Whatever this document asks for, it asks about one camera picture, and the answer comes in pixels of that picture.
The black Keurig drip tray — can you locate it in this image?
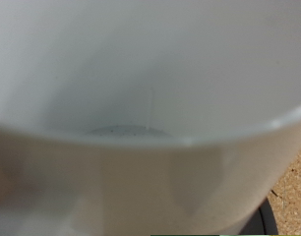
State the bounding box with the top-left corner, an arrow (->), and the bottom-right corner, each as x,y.
240,196 -> 279,236

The white mug green handle mark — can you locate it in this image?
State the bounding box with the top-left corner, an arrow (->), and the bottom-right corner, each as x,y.
0,0 -> 301,236

